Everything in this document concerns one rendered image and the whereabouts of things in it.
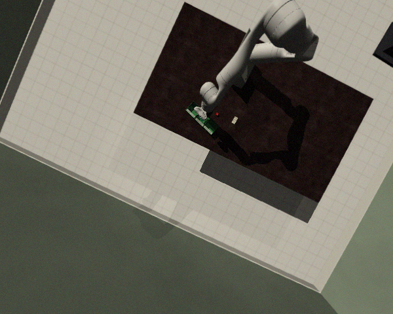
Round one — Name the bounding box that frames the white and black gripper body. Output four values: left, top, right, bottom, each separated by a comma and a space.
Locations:
194, 103, 215, 120

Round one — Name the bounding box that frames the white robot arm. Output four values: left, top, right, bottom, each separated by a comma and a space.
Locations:
200, 0, 319, 110

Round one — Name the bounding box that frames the green three-compartment bin rack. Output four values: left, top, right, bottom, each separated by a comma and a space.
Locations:
185, 102, 219, 135

